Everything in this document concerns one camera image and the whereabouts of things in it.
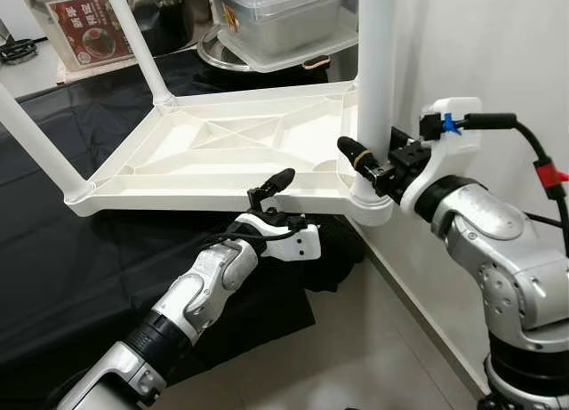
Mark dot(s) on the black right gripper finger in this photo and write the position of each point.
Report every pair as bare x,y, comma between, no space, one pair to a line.
357,155

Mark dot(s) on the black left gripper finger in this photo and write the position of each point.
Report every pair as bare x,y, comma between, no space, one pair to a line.
277,183

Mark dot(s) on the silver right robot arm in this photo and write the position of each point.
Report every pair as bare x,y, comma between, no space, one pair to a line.
498,241

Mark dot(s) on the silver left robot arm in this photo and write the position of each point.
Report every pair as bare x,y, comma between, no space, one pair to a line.
196,294

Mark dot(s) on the clear plastic storage box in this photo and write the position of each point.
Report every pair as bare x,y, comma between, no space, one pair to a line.
284,14

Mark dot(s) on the shiny black round container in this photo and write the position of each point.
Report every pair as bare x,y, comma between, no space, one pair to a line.
169,19

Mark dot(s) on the black tablecloth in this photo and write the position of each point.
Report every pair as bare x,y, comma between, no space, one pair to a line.
71,268

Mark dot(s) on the clear bin orange lid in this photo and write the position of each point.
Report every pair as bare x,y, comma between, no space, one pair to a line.
53,28

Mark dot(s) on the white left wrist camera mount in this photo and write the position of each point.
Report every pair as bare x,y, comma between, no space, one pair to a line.
298,241

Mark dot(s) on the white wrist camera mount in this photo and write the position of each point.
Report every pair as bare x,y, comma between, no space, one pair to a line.
298,241
453,143

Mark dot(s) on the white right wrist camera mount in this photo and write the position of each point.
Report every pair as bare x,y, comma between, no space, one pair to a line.
453,143

